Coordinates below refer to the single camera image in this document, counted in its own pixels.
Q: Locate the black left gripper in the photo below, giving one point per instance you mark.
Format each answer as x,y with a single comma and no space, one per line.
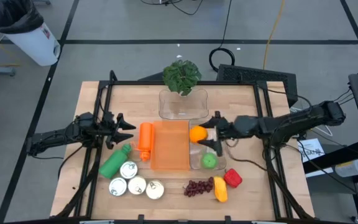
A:
109,129

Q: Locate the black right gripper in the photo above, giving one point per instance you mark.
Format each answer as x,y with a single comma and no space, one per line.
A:
244,126

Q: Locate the orange fruit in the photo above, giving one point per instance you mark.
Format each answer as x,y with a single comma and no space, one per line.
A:
197,134

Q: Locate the orange plastic bottle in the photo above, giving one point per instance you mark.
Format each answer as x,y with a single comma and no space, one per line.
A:
145,140

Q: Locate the bright green apple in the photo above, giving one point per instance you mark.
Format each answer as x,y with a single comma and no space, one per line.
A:
209,161

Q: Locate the green plastic bottle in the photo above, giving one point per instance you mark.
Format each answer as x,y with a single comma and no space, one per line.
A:
113,163

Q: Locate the red bell pepper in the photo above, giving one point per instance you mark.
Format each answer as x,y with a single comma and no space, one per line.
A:
232,178

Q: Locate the red grapes bunch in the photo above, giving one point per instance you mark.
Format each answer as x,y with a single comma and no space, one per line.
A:
197,187

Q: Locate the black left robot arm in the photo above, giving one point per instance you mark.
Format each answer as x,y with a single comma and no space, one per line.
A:
57,137

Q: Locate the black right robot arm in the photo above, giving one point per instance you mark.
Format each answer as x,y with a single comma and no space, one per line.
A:
306,119

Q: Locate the clear rectangular storage bin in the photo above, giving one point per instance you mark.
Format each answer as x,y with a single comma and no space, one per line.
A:
196,155

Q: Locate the clear bin with wavy rim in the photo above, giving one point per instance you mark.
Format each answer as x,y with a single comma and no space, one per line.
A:
183,107

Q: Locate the orange translucent storage bin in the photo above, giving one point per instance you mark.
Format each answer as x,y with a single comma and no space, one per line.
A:
171,146

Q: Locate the green potted plant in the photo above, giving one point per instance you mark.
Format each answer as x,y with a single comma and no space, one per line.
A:
181,77

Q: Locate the black table clamp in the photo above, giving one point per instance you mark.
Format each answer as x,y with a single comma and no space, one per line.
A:
140,217
227,218

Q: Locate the white paper sign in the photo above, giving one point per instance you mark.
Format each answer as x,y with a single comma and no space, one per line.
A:
312,151

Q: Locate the white trash can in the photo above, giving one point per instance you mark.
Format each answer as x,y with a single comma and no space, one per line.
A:
36,46

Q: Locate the white plastic box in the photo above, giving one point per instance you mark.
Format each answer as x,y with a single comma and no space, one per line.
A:
350,168

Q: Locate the black trash bag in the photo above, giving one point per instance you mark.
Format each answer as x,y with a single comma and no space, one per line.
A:
15,15

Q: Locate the black aluminium frame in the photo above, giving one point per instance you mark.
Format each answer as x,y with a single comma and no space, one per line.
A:
182,83

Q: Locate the silver metal bracket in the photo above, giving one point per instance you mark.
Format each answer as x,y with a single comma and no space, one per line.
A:
267,222
96,222

